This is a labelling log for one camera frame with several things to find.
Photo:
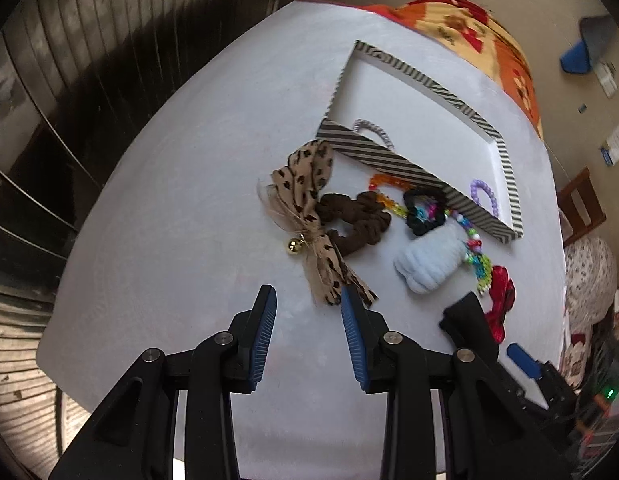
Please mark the light blue fluffy hair clip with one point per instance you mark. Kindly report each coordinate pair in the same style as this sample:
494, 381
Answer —
432, 260

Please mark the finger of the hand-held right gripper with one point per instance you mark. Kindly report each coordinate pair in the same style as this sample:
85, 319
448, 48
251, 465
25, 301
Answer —
523, 360

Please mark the brown scrunchie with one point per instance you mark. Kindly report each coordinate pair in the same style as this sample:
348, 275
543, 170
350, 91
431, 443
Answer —
362, 220

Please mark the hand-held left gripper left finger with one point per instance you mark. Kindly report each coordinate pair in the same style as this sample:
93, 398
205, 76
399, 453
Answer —
263, 340

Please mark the brown slatted door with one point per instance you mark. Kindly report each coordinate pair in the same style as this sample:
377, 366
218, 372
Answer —
64, 110

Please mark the red fabric bow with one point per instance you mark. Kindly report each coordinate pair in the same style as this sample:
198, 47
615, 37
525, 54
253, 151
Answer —
500, 295

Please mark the white wall calendar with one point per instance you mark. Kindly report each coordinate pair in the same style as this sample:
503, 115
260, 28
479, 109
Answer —
618, 142

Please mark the floral bedding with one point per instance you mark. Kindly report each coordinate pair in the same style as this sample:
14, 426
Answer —
592, 275

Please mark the striped cardboard tray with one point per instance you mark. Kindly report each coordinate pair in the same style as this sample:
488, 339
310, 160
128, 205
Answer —
389, 160

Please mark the wooden chair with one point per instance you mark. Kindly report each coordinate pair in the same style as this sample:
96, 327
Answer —
582, 200

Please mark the leopard print bow with bell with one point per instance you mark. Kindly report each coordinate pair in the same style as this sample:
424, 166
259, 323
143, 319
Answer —
302, 185

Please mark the white wall switch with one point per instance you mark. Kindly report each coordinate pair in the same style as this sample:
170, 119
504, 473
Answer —
608, 77

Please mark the blue and grey wall hanging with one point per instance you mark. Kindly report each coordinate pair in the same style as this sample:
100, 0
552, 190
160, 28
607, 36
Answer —
589, 40

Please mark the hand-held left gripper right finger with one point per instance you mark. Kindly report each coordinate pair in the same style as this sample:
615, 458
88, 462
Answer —
353, 340

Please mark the white tablecloth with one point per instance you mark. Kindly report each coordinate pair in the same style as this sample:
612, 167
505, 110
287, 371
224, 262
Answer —
189, 210

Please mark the black scrunchie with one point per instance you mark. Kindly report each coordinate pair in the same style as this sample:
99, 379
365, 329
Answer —
424, 222

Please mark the orange printed blanket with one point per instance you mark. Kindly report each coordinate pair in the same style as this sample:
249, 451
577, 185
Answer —
509, 60

